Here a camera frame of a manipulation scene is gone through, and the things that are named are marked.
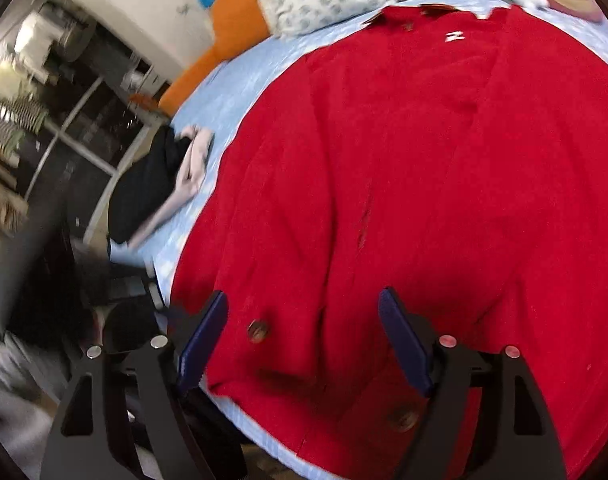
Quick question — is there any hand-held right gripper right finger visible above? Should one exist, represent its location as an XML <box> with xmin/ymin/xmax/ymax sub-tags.
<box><xmin>378</xmin><ymin>287</ymin><xmax>567</xmax><ymax>480</ymax></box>

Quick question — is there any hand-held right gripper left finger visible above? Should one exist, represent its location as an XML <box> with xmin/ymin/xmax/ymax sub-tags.
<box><xmin>40</xmin><ymin>290</ymin><xmax>247</xmax><ymax>480</ymax></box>

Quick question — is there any red coat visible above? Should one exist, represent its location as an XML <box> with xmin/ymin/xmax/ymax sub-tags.
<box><xmin>170</xmin><ymin>4</ymin><xmax>608</xmax><ymax>480</ymax></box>

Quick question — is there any black garment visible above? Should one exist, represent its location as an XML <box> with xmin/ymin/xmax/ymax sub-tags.
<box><xmin>106</xmin><ymin>125</ymin><xmax>192</xmax><ymax>251</ymax></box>

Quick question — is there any pale pink garment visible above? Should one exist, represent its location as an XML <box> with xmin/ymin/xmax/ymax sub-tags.
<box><xmin>126</xmin><ymin>127</ymin><xmax>215</xmax><ymax>251</ymax></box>

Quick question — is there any orange headboard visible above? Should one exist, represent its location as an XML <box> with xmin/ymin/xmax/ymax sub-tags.
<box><xmin>156</xmin><ymin>0</ymin><xmax>275</xmax><ymax>116</ymax></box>

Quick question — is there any light blue quilted sheet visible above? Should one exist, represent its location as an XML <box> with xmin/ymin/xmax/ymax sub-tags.
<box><xmin>559</xmin><ymin>10</ymin><xmax>608</xmax><ymax>86</ymax></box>

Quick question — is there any glass door with white frame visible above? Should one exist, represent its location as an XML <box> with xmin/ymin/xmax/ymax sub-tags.
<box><xmin>14</xmin><ymin>25</ymin><xmax>155</xmax><ymax>241</ymax></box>

